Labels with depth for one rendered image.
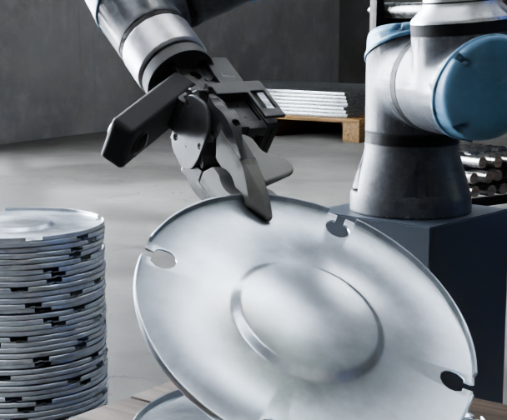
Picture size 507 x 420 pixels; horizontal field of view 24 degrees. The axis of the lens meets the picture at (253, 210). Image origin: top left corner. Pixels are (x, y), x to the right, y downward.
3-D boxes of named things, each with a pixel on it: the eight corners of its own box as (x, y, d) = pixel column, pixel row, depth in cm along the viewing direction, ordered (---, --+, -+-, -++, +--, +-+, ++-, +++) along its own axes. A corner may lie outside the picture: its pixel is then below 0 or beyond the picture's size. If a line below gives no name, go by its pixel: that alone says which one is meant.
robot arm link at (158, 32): (133, 13, 117) (112, 80, 121) (154, 42, 114) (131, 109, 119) (200, 12, 121) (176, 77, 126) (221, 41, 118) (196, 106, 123)
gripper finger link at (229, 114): (261, 145, 106) (215, 83, 111) (247, 146, 105) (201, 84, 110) (244, 185, 109) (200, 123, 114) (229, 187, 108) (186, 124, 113)
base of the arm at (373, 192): (325, 210, 151) (326, 131, 150) (395, 196, 162) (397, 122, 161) (427, 224, 141) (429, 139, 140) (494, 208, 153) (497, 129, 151)
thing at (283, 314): (78, 372, 87) (81, 364, 86) (193, 157, 110) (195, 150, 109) (451, 528, 87) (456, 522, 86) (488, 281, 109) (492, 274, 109)
